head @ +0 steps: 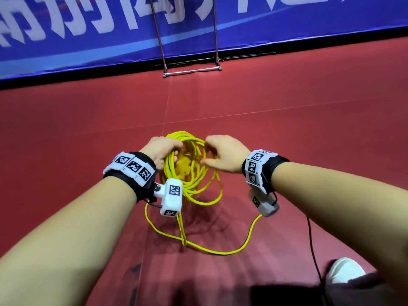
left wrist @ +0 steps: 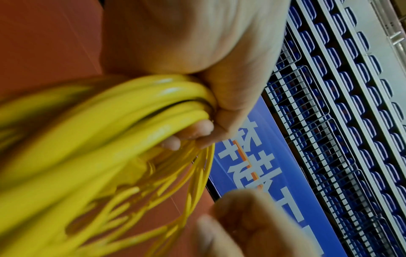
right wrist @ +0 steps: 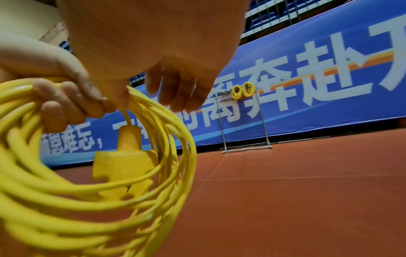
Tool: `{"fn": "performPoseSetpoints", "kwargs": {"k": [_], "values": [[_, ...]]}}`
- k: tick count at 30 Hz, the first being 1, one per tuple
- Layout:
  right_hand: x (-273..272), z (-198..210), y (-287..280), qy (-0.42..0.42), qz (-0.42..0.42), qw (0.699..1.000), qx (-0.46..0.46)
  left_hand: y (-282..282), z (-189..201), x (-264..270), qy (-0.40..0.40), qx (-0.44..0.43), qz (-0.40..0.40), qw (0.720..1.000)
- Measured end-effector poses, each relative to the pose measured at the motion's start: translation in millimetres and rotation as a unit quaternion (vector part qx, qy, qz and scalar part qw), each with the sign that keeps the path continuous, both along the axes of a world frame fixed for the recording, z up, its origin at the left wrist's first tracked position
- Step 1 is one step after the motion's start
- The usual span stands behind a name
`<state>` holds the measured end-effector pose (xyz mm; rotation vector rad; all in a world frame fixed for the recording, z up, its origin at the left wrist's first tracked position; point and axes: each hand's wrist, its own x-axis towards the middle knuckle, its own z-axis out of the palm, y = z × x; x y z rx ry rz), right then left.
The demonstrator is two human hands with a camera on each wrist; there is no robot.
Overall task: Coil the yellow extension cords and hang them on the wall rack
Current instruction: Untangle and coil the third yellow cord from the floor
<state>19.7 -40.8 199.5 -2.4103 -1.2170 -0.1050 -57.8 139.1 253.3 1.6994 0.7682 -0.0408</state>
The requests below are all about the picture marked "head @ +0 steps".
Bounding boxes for metal rack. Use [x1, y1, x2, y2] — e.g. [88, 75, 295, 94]
[150, 0, 224, 79]

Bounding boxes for person's right forearm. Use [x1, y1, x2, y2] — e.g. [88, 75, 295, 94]
[271, 161, 408, 300]

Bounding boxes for person's dark trousers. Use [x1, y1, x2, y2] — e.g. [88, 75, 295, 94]
[319, 276, 399, 306]

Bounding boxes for yellow cord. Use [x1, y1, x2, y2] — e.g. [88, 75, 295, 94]
[144, 130, 264, 256]

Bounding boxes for black cable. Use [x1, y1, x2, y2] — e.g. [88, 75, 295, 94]
[306, 215, 327, 291]

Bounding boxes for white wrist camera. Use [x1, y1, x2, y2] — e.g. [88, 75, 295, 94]
[250, 190, 281, 218]
[153, 178, 184, 217]

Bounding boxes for person's left forearm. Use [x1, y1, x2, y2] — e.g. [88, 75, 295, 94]
[0, 176, 140, 306]

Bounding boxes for black marker wristband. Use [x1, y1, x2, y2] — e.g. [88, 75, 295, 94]
[102, 151, 159, 204]
[242, 148, 290, 196]

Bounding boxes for person's right hand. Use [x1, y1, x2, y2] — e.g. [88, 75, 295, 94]
[199, 134, 252, 175]

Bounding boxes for person's left hand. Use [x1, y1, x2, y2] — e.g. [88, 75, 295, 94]
[138, 136, 185, 173]

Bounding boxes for blue banner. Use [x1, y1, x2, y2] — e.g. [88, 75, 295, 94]
[0, 0, 408, 80]

